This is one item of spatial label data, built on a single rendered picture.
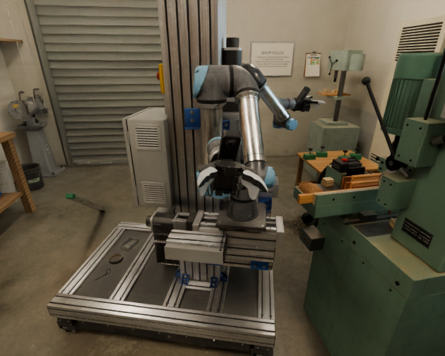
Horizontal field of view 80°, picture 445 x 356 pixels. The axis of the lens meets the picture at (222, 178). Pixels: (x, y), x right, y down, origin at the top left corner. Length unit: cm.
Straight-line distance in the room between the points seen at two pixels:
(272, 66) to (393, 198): 328
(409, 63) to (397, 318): 95
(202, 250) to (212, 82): 69
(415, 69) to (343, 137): 252
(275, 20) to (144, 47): 180
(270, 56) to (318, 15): 81
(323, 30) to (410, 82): 327
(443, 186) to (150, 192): 122
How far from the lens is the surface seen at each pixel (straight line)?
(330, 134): 363
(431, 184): 117
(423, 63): 127
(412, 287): 118
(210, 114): 104
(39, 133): 429
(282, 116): 167
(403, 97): 129
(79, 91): 427
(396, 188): 115
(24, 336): 215
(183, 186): 140
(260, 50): 414
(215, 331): 158
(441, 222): 117
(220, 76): 101
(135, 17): 406
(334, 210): 128
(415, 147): 109
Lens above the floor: 148
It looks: 24 degrees down
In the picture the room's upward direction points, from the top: straight up
